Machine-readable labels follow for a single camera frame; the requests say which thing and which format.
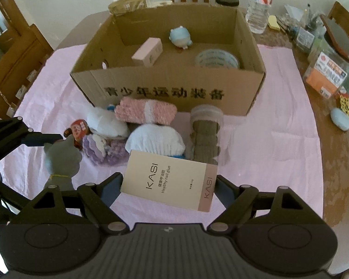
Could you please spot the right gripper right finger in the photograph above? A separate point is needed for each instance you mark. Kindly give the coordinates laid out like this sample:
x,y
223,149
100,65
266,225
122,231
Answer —
x,y
238,203

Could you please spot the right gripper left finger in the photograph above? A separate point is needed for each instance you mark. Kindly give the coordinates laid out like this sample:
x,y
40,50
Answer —
x,y
98,200

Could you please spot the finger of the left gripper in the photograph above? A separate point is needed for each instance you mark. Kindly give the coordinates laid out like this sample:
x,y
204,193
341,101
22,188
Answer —
x,y
37,139

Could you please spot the purple crochet flower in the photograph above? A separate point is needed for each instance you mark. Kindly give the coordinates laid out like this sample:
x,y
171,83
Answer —
x,y
102,151

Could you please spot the red bear toy car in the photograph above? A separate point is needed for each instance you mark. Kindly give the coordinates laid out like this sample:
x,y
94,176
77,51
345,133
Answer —
x,y
78,129

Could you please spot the KASI pink white box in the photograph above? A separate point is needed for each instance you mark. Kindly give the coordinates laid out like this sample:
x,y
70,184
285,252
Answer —
x,y
177,182

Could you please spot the white sock blue stripe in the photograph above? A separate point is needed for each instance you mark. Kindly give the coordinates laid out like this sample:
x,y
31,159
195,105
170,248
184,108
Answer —
x,y
156,139

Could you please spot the clear jar with brown sock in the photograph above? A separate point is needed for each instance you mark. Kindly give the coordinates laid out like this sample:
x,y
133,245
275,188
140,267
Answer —
x,y
206,122

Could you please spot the long pink box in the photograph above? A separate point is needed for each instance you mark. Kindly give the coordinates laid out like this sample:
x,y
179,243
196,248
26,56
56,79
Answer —
x,y
148,52

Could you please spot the clear tape roll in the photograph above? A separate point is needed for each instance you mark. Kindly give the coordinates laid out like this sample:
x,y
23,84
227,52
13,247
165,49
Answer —
x,y
215,58

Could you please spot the blue figurine toy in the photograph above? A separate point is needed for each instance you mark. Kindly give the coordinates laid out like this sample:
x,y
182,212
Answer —
x,y
180,37

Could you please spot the light blue pebble object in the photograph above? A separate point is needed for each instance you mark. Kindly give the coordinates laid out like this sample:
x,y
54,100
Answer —
x,y
340,119

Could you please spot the pink tablecloth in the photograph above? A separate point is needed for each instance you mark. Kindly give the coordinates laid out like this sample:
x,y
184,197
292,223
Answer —
x,y
276,144

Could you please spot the wooden chair left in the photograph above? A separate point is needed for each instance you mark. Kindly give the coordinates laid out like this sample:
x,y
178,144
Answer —
x,y
28,53

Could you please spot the pink knitted sock roll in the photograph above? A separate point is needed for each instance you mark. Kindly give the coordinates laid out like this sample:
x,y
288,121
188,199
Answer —
x,y
143,111

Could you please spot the gold ornament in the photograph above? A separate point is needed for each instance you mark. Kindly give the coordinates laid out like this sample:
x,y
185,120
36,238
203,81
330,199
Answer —
x,y
344,103

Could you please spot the brown cardboard box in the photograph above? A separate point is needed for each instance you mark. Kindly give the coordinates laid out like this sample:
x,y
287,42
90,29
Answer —
x,y
105,71

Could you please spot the orange label plastic container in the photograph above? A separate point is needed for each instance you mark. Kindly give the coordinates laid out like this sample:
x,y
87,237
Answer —
x,y
325,76

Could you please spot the tissue box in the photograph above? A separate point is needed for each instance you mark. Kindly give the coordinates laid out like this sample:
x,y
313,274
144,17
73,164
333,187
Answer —
x,y
121,7

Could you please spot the yellow sticky notes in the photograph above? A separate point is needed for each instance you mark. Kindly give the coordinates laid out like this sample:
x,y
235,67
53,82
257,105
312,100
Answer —
x,y
273,24

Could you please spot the clear pen holder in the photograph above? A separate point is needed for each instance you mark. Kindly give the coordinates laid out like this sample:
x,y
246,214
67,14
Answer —
x,y
310,27

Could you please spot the black lid glass jar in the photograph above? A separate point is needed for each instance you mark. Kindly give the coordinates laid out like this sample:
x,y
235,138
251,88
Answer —
x,y
229,3

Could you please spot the brown tablet lid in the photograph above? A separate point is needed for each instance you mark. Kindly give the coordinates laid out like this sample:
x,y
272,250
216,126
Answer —
x,y
338,37

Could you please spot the wooden chair far right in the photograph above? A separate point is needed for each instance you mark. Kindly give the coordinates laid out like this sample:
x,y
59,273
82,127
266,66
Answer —
x,y
339,14

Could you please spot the water bottle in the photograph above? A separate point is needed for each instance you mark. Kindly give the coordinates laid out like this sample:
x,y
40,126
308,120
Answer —
x,y
257,15

